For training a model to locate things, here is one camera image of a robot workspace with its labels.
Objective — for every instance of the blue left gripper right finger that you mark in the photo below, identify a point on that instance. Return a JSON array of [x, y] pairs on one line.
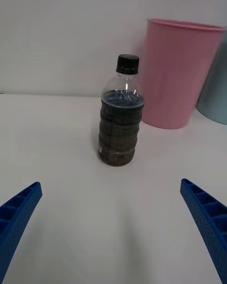
[[208, 217]]

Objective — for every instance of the pink plastic bin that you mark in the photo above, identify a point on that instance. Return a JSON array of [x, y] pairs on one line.
[[175, 75]]

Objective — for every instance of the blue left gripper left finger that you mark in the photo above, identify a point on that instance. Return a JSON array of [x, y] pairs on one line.
[[16, 215]]

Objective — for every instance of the pale blue plastic bin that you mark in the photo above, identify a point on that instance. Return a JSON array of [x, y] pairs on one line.
[[216, 94]]

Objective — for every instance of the clear bottle with black cap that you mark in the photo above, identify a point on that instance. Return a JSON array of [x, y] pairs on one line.
[[118, 127]]

